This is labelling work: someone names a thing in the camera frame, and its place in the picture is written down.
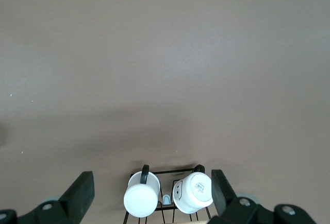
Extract white mug with plain base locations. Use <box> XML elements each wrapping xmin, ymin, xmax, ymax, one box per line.
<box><xmin>123</xmin><ymin>164</ymin><xmax>162</xmax><ymax>219</ymax></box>

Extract white mug with printed base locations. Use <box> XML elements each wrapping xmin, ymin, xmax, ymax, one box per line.
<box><xmin>172</xmin><ymin>164</ymin><xmax>215</xmax><ymax>214</ymax></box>

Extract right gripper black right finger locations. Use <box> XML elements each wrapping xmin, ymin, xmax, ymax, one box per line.
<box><xmin>208</xmin><ymin>169</ymin><xmax>317</xmax><ymax>224</ymax></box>

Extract black wire rack wooden bar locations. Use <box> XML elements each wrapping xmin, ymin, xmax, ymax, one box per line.
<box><xmin>123</xmin><ymin>166</ymin><xmax>211</xmax><ymax>224</ymax></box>

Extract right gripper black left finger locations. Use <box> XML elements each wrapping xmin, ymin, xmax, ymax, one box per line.
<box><xmin>0</xmin><ymin>171</ymin><xmax>95</xmax><ymax>224</ymax></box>

